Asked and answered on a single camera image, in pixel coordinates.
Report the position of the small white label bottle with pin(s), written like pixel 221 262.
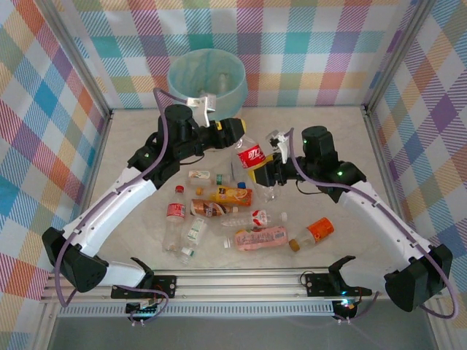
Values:
pixel 198 176

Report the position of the right controller board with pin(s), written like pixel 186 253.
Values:
pixel 344 305

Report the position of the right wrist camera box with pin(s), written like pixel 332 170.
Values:
pixel 279 140

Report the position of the clear bottle green white label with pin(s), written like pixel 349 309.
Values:
pixel 196 229

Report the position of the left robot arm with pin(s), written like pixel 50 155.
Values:
pixel 109 211

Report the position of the clear bottle red cola label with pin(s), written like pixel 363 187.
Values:
pixel 250 156

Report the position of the red label red cap bottle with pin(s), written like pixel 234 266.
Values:
pixel 175 211

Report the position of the orange label bottle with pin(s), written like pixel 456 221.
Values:
pixel 319 229

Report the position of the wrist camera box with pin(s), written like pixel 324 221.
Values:
pixel 279 140
pixel 206 104

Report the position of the aluminium table edge rail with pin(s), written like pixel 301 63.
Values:
pixel 100 146
pixel 378 146

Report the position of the turquoise bin liner bag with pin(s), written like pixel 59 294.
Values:
pixel 204 65

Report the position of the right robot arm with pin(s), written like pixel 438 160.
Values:
pixel 383 218

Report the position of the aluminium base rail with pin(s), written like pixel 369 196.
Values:
pixel 237 284

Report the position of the yellow orange juice bottle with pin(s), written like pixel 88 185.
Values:
pixel 231 196

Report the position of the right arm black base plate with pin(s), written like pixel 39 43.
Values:
pixel 317 284

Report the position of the left controller board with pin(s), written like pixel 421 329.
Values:
pixel 144 310

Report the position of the clear bottle white red label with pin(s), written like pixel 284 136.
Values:
pixel 262 217

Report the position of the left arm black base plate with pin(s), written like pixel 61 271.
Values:
pixel 164 286

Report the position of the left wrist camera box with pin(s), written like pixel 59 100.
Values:
pixel 206 104

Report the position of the white plastic bin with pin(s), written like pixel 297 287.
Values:
pixel 237 105

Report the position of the pink label bottle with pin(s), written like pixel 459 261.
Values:
pixel 261 237

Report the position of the clear bottle blue cap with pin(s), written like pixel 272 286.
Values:
pixel 241 179

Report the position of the aluminium frame post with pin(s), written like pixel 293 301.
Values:
pixel 84 65
pixel 397 54

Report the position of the controller board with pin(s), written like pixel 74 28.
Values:
pixel 144 310
pixel 344 305

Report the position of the brown coffee drink bottle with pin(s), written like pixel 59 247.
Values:
pixel 209 208

